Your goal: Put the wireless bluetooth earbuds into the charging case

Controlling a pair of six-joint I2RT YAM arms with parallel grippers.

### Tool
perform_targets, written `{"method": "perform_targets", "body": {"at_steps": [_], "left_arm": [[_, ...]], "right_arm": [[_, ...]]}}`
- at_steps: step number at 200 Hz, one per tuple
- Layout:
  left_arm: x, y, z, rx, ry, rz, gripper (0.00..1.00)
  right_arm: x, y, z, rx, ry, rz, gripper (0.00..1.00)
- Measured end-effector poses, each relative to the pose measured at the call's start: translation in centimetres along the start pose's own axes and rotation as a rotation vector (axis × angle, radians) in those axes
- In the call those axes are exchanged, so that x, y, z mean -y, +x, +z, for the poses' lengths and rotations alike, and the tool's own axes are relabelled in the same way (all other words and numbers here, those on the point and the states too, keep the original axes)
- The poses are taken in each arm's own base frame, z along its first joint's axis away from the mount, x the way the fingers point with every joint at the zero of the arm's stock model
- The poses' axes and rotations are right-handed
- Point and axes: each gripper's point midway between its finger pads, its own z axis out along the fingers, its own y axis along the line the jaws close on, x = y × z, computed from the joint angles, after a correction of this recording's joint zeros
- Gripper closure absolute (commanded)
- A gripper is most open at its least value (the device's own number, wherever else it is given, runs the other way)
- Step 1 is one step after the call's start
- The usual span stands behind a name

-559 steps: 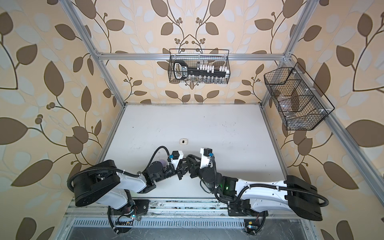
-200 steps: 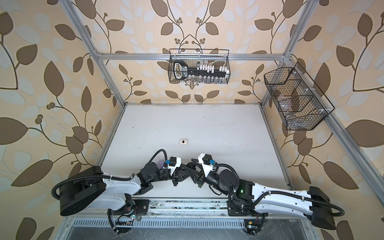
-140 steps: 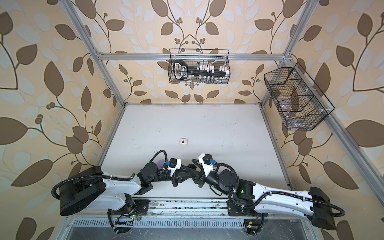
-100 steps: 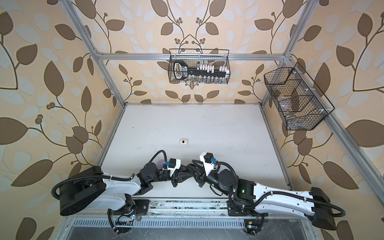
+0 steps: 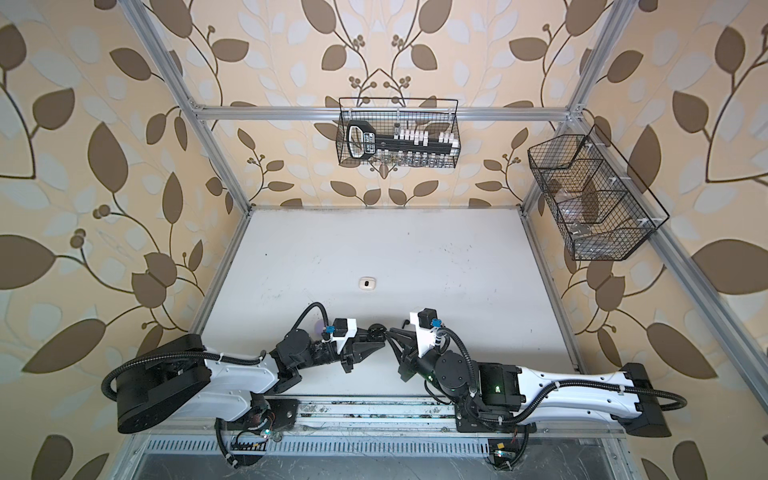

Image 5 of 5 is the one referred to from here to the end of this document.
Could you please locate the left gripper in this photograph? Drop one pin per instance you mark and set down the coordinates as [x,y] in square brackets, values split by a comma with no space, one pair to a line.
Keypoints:
[354,354]

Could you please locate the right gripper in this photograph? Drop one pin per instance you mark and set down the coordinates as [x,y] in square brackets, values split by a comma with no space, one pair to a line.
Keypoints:
[410,359]

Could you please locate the cream earbud charging case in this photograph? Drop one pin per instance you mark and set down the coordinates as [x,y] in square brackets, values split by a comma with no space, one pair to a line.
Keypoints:
[367,283]

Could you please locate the black round charging case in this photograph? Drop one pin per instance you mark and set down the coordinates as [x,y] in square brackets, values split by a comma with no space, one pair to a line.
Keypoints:
[377,333]

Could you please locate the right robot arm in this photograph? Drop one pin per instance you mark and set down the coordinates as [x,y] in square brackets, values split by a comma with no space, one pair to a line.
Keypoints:
[491,397]

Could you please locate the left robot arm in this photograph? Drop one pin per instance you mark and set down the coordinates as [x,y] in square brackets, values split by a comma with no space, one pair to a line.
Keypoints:
[184,379]

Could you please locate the black tool with white parts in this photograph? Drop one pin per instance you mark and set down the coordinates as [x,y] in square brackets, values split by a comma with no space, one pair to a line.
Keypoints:
[364,142]

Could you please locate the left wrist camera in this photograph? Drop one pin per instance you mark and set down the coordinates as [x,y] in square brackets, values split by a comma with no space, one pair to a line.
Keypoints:
[339,332]

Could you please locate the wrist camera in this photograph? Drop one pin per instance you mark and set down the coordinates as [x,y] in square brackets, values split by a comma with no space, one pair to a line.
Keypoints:
[339,332]
[426,327]

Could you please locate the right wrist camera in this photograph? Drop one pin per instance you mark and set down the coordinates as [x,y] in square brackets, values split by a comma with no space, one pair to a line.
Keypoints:
[426,327]

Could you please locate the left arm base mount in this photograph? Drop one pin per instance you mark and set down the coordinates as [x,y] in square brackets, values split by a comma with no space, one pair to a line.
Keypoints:
[243,442]

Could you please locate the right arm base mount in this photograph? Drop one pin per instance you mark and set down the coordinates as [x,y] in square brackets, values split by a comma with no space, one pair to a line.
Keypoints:
[512,442]

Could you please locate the black wire basket back wall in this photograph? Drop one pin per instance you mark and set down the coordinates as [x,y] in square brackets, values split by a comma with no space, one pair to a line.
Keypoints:
[433,114]

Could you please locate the black wire basket wall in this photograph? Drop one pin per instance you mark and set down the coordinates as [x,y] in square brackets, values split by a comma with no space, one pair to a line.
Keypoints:
[433,114]
[602,207]

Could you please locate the black wire basket right wall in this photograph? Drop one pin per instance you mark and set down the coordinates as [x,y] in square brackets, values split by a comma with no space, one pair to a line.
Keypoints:
[602,207]

